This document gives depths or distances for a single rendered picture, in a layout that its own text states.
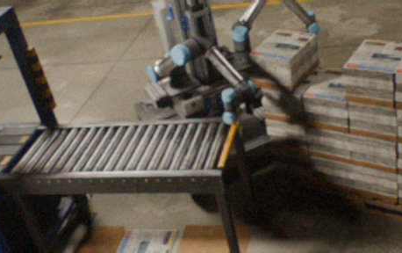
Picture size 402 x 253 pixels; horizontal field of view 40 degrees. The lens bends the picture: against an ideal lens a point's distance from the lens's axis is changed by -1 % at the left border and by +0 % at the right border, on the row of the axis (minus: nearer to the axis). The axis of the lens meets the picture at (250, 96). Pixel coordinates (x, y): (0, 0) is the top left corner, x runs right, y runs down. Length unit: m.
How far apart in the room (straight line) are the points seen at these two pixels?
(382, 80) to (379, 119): 0.26
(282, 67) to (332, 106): 0.38
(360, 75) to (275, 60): 0.54
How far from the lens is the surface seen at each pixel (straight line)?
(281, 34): 3.59
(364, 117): 3.25
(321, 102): 3.30
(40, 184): 3.33
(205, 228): 3.77
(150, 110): 4.78
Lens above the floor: 2.53
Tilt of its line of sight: 30 degrees down
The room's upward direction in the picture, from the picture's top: 10 degrees counter-clockwise
